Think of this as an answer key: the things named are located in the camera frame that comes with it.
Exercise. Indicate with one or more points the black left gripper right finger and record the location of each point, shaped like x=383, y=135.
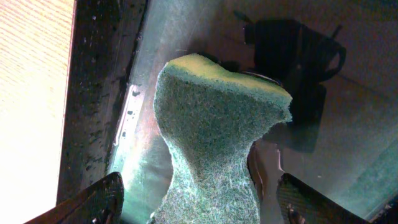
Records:
x=299, y=203

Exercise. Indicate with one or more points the green and yellow sponge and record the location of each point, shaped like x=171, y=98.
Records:
x=209, y=118

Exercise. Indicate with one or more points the rectangular dark green tray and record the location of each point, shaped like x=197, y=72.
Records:
x=119, y=47

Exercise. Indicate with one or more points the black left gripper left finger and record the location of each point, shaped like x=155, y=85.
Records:
x=100, y=203

